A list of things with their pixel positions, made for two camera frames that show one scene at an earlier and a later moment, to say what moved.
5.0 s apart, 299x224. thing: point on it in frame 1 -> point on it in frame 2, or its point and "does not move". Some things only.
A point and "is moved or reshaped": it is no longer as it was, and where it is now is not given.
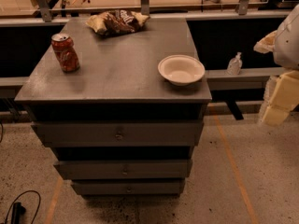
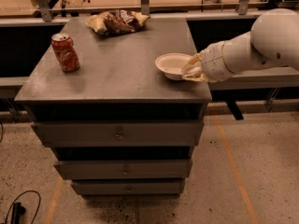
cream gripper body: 288,44 -> 212,63
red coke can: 64,48 does not move
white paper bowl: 180,70 is moved or reshaped
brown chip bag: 117,21 does not move
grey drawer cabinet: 130,132 does not move
